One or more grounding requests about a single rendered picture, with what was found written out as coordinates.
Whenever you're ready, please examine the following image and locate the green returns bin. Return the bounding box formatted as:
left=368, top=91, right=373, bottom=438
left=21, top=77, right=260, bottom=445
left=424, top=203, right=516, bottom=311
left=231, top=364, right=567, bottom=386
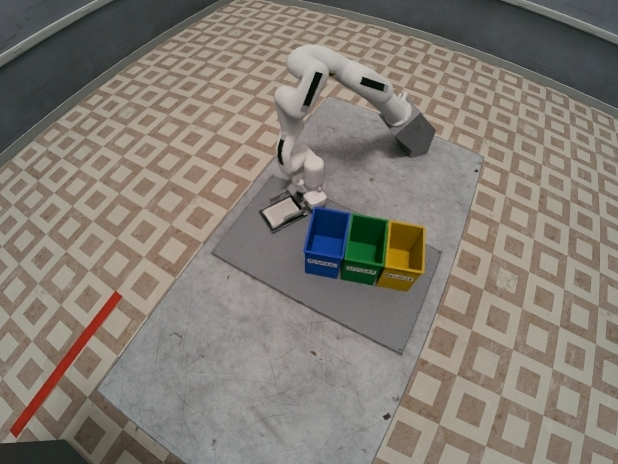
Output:
left=340, top=213, right=388, bottom=285

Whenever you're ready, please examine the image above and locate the yellow recycle bin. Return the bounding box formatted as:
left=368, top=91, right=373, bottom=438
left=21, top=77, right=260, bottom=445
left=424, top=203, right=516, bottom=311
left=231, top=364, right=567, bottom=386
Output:
left=376, top=220, right=425, bottom=292

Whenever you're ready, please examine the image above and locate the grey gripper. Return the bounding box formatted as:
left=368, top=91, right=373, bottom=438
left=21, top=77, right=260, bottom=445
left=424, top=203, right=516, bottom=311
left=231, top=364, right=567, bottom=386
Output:
left=269, top=172, right=327, bottom=222

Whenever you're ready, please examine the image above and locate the blue bin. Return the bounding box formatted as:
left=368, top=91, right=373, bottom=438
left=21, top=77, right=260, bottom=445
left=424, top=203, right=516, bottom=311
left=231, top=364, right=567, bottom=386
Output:
left=303, top=207, right=351, bottom=279

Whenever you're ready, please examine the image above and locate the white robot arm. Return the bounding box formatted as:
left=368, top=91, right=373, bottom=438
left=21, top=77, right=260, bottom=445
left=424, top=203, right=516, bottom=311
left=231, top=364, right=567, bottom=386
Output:
left=274, top=45, right=412, bottom=197

